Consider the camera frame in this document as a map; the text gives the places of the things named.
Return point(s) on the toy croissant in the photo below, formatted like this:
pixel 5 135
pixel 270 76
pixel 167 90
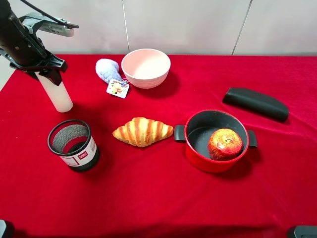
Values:
pixel 143 132

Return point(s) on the red toy apple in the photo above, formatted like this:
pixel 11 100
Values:
pixel 224 144

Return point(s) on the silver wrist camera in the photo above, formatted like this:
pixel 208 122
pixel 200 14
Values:
pixel 35 21

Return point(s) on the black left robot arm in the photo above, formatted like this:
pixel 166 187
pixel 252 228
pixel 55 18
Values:
pixel 11 27

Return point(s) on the white cylindrical bottle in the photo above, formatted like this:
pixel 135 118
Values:
pixel 57 94

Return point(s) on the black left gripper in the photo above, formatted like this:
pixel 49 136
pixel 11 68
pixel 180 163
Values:
pixel 31 57

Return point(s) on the black glasses case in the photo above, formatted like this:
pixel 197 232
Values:
pixel 257 102

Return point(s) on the colourful paper tag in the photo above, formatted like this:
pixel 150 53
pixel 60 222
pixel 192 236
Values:
pixel 118 88

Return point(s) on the red pot with black handles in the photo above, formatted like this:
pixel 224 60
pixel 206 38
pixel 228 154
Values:
pixel 197 131

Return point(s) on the black mesh pen holder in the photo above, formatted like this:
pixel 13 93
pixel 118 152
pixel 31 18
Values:
pixel 72 141

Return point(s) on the red velvet tablecloth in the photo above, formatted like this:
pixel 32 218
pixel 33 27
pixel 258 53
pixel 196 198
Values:
pixel 155 192

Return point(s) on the blue plush toy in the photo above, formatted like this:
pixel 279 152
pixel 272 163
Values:
pixel 107 69

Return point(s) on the pink ribbed bowl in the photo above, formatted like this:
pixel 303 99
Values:
pixel 146 68

